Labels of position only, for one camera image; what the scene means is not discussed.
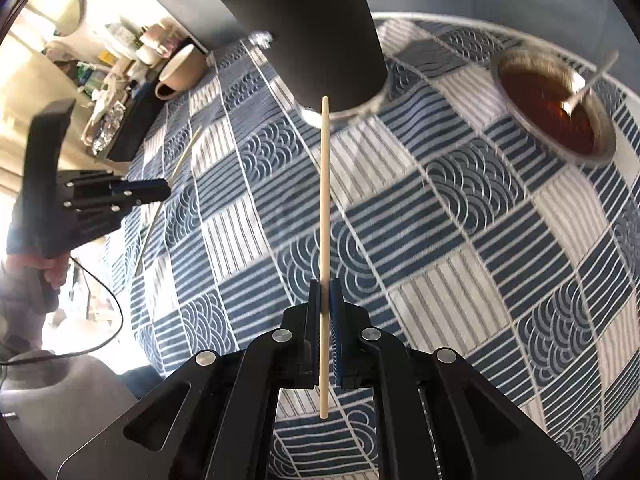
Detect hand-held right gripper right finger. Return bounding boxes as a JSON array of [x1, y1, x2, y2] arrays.
[[327, 280, 586, 480]]

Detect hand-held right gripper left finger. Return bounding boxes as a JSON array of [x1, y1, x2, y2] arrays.
[[57, 280, 328, 480]]

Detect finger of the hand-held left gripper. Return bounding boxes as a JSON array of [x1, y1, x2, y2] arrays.
[[61, 191, 172, 222], [61, 171, 172, 197]]

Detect pale wooden chopstick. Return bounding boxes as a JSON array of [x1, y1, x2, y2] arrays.
[[133, 126, 204, 277], [318, 96, 332, 420]]

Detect dark grey chopstick holder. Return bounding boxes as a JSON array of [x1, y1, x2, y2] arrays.
[[217, 0, 391, 123]]

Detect person's left forearm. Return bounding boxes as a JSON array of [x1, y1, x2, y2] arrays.
[[0, 240, 56, 318]]

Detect person's left hand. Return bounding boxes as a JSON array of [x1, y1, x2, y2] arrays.
[[37, 252, 73, 295]]

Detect black side table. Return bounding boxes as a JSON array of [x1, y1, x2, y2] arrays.
[[106, 91, 168, 162]]

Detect silver foil packets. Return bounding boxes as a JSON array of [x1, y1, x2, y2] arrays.
[[85, 102, 128, 157]]

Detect beige ceramic mug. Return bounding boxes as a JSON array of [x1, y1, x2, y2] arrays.
[[154, 42, 210, 101]]

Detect clutter of bottles and jars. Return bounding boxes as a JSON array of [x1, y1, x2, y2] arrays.
[[45, 15, 186, 101]]

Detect blue white patterned tablecloth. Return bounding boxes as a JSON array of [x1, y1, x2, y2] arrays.
[[102, 15, 640, 480]]

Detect grey rounded container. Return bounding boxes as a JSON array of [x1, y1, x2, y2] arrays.
[[0, 350, 138, 443]]

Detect metal bowl with brown sauce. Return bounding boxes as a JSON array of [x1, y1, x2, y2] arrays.
[[490, 45, 617, 166]]

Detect metal spoon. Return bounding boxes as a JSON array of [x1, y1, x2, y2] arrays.
[[562, 50, 620, 116]]

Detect black cable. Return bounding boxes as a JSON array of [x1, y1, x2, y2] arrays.
[[0, 257, 125, 366]]

